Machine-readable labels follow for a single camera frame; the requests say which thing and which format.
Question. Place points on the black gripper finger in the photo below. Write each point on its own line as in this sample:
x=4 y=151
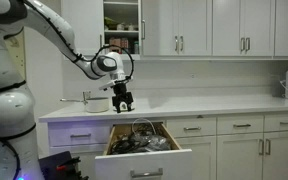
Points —
x=117 y=106
x=130 y=101

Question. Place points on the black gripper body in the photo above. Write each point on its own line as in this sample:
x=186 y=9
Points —
x=120 y=90

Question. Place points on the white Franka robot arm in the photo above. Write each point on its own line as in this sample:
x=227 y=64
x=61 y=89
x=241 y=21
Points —
x=10 y=110

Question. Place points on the white closed drawer front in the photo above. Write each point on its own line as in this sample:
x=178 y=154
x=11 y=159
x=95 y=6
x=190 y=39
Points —
x=284 y=119
x=190 y=124
x=80 y=130
x=240 y=121

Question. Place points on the green lidded jar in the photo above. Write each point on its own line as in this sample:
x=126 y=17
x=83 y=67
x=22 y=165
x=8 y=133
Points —
x=136 y=47

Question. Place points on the red patterned food box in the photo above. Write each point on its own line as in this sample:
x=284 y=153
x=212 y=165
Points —
x=125 y=42

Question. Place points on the brown cardboard food box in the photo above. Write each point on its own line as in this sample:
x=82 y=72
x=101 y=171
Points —
x=114 y=41

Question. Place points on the small pale jar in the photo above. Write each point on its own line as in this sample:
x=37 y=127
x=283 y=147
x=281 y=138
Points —
x=131 y=27
x=120 y=26

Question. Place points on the open wooden drawer white front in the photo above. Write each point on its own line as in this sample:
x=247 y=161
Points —
x=144 y=165

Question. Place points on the green package in cabinet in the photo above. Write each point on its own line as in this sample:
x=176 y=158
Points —
x=110 y=23

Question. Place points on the open white upper cabinet door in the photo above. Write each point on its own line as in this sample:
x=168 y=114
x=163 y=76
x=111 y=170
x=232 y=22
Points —
x=140 y=20

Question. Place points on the black equipment case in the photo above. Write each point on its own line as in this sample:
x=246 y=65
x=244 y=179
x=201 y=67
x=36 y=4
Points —
x=50 y=165

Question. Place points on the beige pegboard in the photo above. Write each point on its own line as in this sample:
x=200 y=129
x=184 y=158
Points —
x=17 y=56

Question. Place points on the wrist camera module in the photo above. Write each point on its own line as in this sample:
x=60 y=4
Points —
x=108 y=84

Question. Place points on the white wall outlet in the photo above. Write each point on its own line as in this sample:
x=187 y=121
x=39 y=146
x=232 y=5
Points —
x=193 y=75

